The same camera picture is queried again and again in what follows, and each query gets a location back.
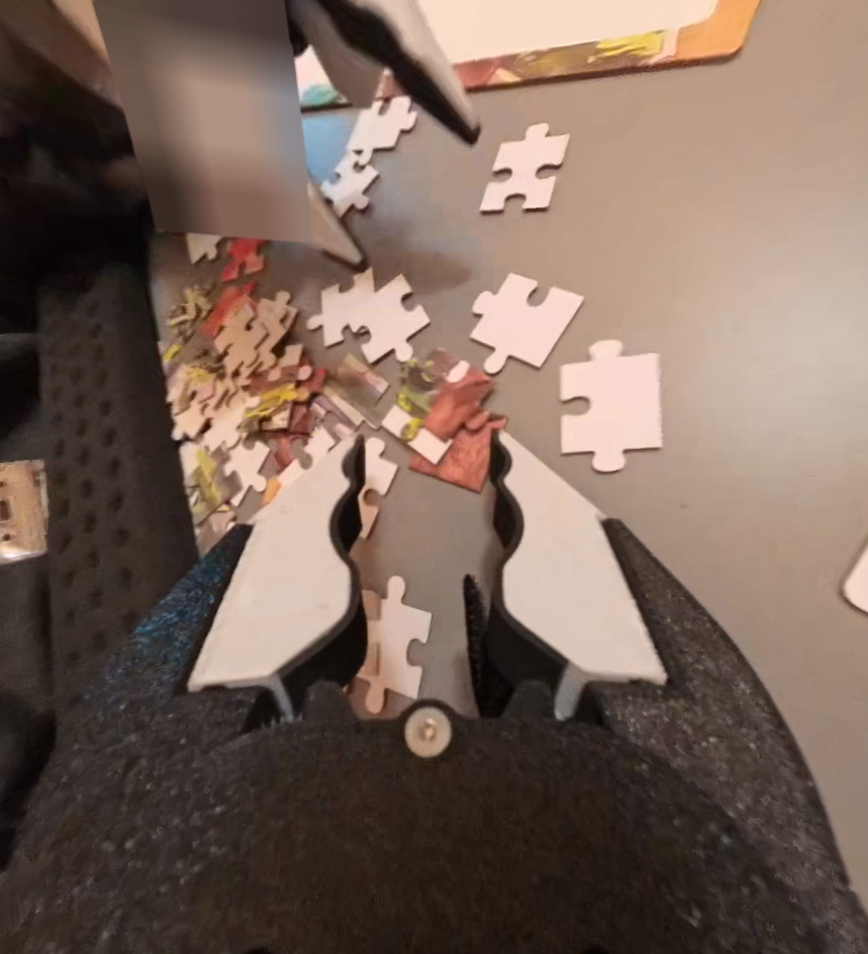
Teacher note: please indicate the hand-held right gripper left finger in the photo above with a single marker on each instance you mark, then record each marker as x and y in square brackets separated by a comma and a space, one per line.
[277, 596]

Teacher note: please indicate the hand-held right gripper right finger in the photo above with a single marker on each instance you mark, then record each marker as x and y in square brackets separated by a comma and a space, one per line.
[575, 596]

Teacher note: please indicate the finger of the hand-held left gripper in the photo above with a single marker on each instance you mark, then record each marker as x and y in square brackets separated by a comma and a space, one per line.
[434, 67]
[329, 231]

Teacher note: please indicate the animal jigsaw puzzle board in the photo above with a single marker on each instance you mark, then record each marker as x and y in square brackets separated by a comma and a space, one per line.
[553, 30]

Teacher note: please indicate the pile of jigsaw pieces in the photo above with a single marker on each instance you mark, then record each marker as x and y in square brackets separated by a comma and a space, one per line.
[612, 402]

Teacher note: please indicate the grey desk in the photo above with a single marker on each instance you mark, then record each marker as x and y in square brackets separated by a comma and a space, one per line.
[702, 223]

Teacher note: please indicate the metal zipper pull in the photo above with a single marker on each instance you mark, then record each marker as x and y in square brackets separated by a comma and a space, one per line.
[16, 507]

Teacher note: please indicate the person's dark jacket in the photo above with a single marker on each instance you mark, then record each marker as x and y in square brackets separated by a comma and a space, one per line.
[1, 223]

